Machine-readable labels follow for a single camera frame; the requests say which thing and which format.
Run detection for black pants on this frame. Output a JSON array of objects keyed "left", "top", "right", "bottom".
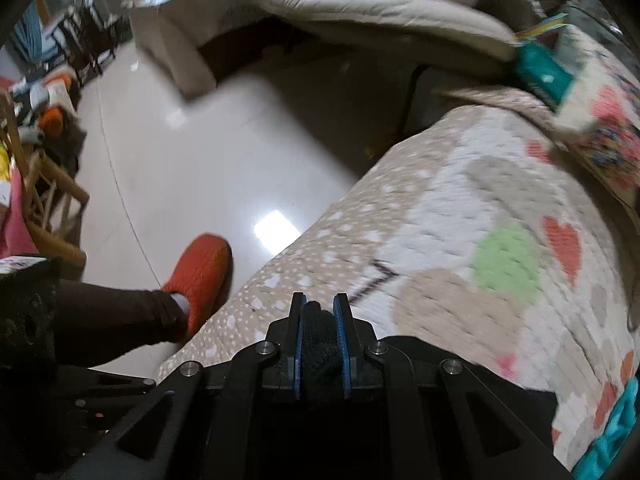
[{"left": 210, "top": 301, "right": 558, "bottom": 480}]

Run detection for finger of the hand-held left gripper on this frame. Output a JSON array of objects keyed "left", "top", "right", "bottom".
[{"left": 65, "top": 366, "right": 157, "bottom": 415}]

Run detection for beige cushion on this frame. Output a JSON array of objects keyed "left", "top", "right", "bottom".
[{"left": 237, "top": 0, "right": 521, "bottom": 63}]

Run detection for heart printed blanket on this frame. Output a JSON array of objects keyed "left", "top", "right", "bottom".
[{"left": 155, "top": 85, "right": 640, "bottom": 480}]

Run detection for pile of clothes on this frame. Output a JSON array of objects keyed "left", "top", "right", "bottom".
[{"left": 0, "top": 67, "right": 88, "bottom": 173}]

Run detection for teal packet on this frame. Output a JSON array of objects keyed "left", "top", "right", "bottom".
[{"left": 512, "top": 40, "right": 577, "bottom": 108}]

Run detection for black metal stand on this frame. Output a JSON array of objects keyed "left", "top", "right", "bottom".
[{"left": 60, "top": 2, "right": 123, "bottom": 78}]

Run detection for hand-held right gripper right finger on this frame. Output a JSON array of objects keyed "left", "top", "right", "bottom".
[{"left": 332, "top": 292, "right": 576, "bottom": 480}]

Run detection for white sofa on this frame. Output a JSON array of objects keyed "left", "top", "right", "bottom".
[{"left": 127, "top": 0, "right": 281, "bottom": 101}]

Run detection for wooden chair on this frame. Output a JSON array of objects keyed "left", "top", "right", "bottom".
[{"left": 0, "top": 92, "right": 92, "bottom": 266}]

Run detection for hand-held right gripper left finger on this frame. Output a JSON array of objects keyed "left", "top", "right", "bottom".
[{"left": 65, "top": 292, "right": 308, "bottom": 480}]

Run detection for person's leg in dark trousers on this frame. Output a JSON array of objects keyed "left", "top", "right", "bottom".
[{"left": 54, "top": 280, "right": 192, "bottom": 368}]

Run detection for floral printed cushion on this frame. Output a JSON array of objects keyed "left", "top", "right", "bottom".
[{"left": 552, "top": 25, "right": 640, "bottom": 216}]

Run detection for orange slipper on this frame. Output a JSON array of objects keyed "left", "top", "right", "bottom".
[{"left": 161, "top": 233, "right": 234, "bottom": 344}]

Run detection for pink cloth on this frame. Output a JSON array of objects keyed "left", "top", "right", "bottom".
[{"left": 0, "top": 165, "right": 40, "bottom": 261}]

